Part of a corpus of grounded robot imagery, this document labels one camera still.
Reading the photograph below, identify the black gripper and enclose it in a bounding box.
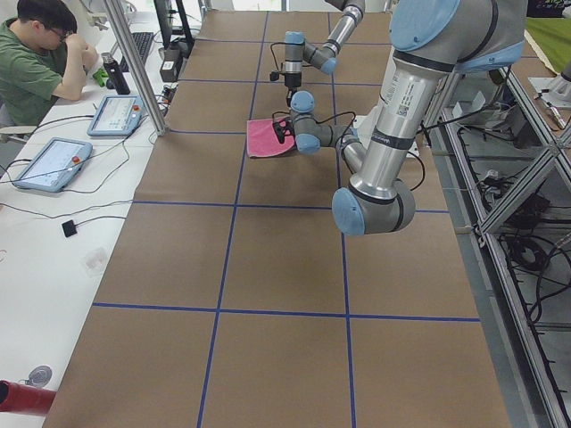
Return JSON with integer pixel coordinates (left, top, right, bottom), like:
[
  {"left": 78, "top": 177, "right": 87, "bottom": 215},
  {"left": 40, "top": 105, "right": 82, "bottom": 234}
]
[
  {"left": 284, "top": 71, "right": 302, "bottom": 103},
  {"left": 278, "top": 117, "right": 294, "bottom": 132}
]

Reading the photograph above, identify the pink and grey towel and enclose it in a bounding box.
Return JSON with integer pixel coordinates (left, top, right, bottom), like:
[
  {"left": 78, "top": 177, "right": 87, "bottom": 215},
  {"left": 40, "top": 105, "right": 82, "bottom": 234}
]
[{"left": 246, "top": 117, "right": 295, "bottom": 158}]

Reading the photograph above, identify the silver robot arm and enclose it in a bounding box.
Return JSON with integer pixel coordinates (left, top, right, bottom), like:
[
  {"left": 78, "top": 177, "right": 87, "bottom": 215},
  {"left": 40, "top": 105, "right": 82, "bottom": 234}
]
[
  {"left": 278, "top": 0, "right": 366, "bottom": 106},
  {"left": 283, "top": 1, "right": 527, "bottom": 235}
]

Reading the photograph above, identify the black box with label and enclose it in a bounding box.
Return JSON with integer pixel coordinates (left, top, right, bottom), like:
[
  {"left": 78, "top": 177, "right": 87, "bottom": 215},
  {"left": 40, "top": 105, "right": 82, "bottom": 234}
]
[{"left": 160, "top": 49, "right": 183, "bottom": 83}]

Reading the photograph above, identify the black monitor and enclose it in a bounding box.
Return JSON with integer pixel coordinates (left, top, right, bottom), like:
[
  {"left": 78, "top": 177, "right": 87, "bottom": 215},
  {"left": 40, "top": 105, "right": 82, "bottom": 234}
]
[{"left": 153, "top": 0, "right": 194, "bottom": 54}]

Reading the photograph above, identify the black keyboard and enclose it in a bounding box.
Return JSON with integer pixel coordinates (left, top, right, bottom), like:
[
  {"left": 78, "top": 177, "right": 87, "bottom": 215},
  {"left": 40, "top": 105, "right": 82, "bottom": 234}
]
[{"left": 120, "top": 31, "right": 154, "bottom": 72}]

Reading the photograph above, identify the far teach pendant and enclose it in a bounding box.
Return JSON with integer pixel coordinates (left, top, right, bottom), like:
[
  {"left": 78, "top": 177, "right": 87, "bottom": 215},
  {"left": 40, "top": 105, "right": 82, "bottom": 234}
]
[{"left": 87, "top": 95, "right": 145, "bottom": 137}]

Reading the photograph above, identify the teach pendant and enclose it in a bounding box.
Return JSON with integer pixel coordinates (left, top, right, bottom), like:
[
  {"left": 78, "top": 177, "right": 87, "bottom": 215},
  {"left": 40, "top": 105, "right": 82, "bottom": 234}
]
[
  {"left": 87, "top": 95, "right": 145, "bottom": 137},
  {"left": 12, "top": 137, "right": 93, "bottom": 193}
]

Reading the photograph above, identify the black water bottle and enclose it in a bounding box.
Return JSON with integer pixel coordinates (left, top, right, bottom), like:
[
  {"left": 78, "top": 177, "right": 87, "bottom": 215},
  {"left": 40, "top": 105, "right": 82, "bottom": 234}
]
[{"left": 102, "top": 53, "right": 130, "bottom": 95}]

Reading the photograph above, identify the near teach pendant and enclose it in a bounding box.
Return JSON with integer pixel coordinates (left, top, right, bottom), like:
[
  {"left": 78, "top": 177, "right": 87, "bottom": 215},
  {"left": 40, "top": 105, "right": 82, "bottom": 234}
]
[{"left": 12, "top": 137, "right": 93, "bottom": 193}]

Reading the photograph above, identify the small black square device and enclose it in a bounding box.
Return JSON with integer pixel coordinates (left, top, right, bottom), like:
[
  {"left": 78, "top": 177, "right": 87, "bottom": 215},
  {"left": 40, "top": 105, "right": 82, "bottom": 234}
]
[{"left": 62, "top": 219, "right": 78, "bottom": 238}]

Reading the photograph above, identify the person in green shirt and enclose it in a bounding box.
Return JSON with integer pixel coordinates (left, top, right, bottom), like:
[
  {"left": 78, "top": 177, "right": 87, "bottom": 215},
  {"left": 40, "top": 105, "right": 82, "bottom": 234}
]
[{"left": 1, "top": 1, "right": 98, "bottom": 126}]

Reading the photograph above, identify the red cylinder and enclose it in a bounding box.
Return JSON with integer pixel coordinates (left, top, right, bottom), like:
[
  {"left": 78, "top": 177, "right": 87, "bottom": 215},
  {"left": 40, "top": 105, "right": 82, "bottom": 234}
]
[{"left": 0, "top": 380, "right": 56, "bottom": 416}]

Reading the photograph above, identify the black camera cable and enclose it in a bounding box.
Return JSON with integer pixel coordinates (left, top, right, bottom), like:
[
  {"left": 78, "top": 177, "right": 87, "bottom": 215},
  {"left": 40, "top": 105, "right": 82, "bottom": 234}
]
[
  {"left": 271, "top": 111, "right": 358, "bottom": 135},
  {"left": 269, "top": 41, "right": 287, "bottom": 78}
]

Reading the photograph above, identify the aluminium frame post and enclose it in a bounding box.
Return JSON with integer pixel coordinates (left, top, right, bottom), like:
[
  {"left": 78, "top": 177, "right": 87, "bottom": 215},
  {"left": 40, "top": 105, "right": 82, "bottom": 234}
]
[{"left": 103, "top": 0, "right": 167, "bottom": 136}]

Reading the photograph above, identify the aluminium side frame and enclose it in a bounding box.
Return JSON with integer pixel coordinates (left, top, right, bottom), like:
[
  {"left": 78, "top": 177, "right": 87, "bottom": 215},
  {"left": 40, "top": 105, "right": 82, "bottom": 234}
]
[{"left": 427, "top": 26, "right": 571, "bottom": 428}]

